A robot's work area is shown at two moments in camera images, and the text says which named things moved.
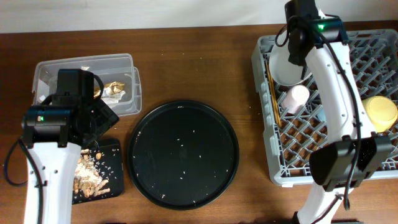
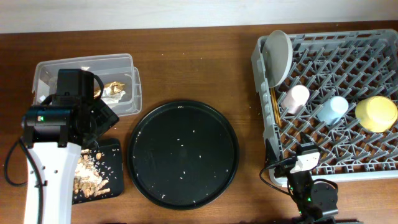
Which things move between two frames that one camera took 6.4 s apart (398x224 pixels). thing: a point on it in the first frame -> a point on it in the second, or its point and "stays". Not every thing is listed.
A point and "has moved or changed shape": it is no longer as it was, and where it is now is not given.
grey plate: x=282 y=70 has moved or changed shape
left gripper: x=106 y=117 stays
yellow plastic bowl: x=382 y=111 stays
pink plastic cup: x=297 y=97 stays
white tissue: x=106 y=95 stays
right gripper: x=296 y=62 -> x=307 y=143
